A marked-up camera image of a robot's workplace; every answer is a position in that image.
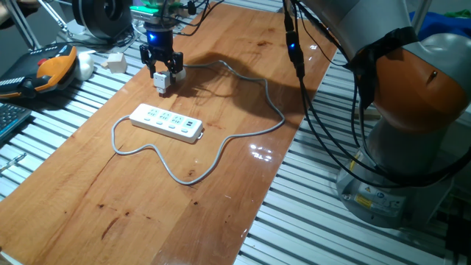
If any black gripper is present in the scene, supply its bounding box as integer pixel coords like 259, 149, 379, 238
139, 22, 184, 79

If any small white block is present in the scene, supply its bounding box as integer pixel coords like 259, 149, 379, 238
106, 52, 128, 74

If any white power strip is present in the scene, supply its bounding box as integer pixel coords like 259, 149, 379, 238
128, 103, 205, 144

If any black round spool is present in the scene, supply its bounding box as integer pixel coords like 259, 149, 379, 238
71, 0, 134, 40

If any white rounded object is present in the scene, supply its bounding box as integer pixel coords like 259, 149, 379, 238
75, 51, 96, 82

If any orange and black teach pendant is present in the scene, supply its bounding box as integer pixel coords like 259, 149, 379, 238
0, 43, 79, 99

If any thin metal rod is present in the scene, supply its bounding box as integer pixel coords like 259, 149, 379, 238
38, 0, 71, 36

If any grey metal stand bar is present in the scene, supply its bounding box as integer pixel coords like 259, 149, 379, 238
3, 0, 42, 51

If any black keyboard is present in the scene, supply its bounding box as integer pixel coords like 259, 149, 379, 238
0, 102, 33, 143

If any brown wooden board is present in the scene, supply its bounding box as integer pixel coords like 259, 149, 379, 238
0, 3, 347, 265

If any blue plastic bag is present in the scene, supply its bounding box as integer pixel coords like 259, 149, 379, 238
408, 10, 471, 38

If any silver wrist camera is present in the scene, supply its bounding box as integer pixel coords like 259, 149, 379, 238
129, 7, 160, 22

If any grey power strip cable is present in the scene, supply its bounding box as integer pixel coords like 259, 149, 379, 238
110, 60, 286, 186

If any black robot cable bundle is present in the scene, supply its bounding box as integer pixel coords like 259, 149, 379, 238
281, 0, 471, 188

